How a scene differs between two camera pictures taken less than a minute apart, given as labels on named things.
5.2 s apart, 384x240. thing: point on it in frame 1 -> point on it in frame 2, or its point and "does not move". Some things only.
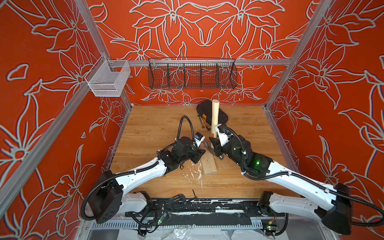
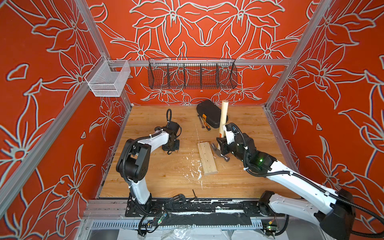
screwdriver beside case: (203, 126) does not move
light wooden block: (209, 160) does not move
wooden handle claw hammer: (215, 120) -> (222, 130)
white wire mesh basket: (106, 78) does not move
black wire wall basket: (192, 73) does not move
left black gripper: (198, 155) -> (176, 147)
